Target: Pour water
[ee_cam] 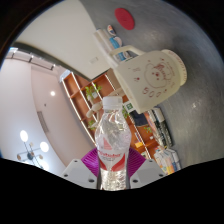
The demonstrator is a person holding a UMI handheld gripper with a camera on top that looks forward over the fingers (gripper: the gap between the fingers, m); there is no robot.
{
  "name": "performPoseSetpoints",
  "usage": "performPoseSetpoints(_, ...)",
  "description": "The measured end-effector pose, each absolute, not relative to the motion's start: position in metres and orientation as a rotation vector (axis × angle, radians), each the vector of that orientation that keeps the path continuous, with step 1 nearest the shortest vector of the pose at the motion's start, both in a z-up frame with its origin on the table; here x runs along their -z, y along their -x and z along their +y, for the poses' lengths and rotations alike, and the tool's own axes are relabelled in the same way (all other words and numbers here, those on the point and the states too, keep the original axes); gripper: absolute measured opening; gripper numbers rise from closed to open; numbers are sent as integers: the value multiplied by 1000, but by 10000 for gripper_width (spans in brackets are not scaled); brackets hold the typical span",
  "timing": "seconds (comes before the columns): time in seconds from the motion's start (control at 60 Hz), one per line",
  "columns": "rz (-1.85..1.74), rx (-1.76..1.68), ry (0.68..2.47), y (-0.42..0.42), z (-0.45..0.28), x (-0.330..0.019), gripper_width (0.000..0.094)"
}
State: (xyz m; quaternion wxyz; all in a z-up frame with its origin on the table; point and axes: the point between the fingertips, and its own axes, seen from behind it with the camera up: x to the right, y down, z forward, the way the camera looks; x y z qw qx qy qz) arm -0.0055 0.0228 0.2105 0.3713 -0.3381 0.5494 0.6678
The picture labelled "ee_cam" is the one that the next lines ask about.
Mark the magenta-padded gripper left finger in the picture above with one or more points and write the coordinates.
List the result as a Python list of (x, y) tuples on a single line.
[(76, 172)]

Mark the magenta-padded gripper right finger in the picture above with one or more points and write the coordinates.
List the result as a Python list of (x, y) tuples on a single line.
[(148, 171)]

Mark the clear plastic water bottle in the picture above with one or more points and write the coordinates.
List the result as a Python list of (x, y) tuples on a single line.
[(112, 150)]

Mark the colourful book stack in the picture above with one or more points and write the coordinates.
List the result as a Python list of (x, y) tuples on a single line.
[(168, 161)]

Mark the multi-bulb ceiling lamp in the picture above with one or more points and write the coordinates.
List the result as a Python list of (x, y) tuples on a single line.
[(31, 153)]

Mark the dark blue chair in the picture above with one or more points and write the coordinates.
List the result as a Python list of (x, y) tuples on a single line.
[(137, 118)]

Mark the ceiling air vent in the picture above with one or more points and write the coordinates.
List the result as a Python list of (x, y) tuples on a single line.
[(40, 121)]

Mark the wooden shelf unit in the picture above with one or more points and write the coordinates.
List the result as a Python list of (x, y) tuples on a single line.
[(75, 90)]

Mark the recessed ceiling light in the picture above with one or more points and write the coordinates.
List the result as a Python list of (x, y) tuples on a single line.
[(52, 93)]

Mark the cream mug with bear print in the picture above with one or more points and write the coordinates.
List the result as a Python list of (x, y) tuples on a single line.
[(153, 80)]

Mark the tan chair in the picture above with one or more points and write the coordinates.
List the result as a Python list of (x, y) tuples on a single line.
[(113, 78)]

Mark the flat round red coaster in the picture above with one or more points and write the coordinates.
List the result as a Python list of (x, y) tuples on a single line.
[(125, 18)]

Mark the white wall socket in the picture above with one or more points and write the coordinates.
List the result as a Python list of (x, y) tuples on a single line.
[(94, 60)]

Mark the window with black rail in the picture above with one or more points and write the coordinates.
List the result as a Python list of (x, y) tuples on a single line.
[(30, 58)]

